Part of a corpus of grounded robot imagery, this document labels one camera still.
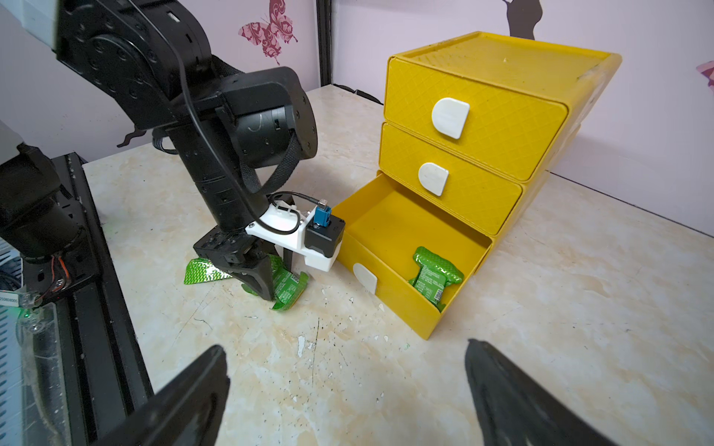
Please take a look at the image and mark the yellow bottom drawer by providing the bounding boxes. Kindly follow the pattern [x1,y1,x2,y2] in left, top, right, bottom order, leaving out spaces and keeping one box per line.
[334,173,493,339]

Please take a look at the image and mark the green cookie packet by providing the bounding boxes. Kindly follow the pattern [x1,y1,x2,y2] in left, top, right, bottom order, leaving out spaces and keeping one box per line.
[268,254,310,311]
[183,258,232,285]
[408,246,465,311]

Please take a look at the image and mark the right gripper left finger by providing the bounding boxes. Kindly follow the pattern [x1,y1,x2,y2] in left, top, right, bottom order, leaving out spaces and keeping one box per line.
[97,345,231,446]

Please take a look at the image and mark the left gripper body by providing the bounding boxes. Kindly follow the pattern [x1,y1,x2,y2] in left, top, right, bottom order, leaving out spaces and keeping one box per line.
[193,227,278,301]

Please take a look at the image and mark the yellow top drawer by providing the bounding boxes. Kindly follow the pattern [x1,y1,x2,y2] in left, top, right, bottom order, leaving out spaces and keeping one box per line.
[385,58,569,182]

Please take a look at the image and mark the yellow three-drawer cabinet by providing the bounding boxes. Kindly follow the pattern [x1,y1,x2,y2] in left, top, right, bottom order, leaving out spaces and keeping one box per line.
[336,32,622,338]

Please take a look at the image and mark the yellow drawer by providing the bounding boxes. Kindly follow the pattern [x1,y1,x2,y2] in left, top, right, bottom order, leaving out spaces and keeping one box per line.
[385,58,569,182]
[379,123,522,235]
[334,173,493,339]

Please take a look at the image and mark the black base frame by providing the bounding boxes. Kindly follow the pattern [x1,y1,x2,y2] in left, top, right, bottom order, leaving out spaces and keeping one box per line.
[0,152,156,446]

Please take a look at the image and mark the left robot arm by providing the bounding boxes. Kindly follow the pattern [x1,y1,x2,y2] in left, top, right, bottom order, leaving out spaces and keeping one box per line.
[5,1,318,301]

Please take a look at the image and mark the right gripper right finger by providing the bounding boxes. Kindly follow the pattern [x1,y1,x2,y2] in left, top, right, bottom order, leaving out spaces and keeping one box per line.
[465,339,614,445]

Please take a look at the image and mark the green cookie packet front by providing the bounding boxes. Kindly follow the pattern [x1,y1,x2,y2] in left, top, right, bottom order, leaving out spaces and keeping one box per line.
[408,246,465,311]

